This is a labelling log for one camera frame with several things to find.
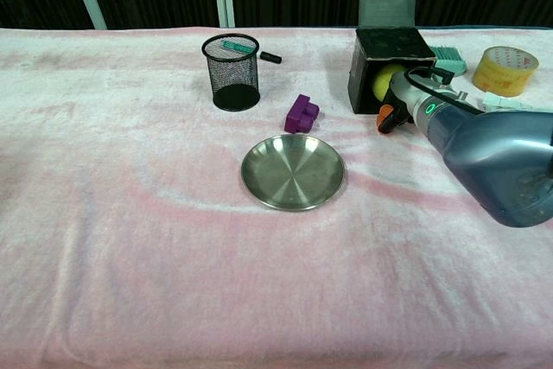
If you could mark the round steel plate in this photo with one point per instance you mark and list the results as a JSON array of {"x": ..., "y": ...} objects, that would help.
[{"x": 293, "y": 173}]

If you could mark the printed plastic food bag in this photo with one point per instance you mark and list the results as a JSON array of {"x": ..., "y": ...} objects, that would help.
[{"x": 505, "y": 103}]

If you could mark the purple toy block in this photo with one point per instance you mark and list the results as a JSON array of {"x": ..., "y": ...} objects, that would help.
[{"x": 300, "y": 115}]

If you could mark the yellow packing tape roll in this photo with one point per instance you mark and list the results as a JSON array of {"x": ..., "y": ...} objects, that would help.
[{"x": 504, "y": 71}]

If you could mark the yellow ball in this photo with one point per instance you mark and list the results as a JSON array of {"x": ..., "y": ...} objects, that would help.
[{"x": 385, "y": 82}]

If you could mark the black mesh pen holder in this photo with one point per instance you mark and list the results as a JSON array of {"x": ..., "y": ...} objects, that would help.
[{"x": 233, "y": 79}]

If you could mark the black cardboard box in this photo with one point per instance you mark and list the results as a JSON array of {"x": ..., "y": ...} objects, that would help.
[{"x": 380, "y": 62}]

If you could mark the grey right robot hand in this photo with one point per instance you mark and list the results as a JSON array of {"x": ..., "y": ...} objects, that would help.
[{"x": 397, "y": 103}]

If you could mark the pink plush table cloth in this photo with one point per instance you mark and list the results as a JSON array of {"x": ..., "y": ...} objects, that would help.
[{"x": 173, "y": 235}]

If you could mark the teal cleaning brush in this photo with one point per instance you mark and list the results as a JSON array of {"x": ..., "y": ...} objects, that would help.
[{"x": 449, "y": 58}]

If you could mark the green marker pen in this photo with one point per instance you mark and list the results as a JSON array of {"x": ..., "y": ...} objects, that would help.
[{"x": 237, "y": 46}]

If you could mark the black marker cap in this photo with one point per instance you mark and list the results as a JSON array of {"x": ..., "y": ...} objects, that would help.
[{"x": 270, "y": 57}]

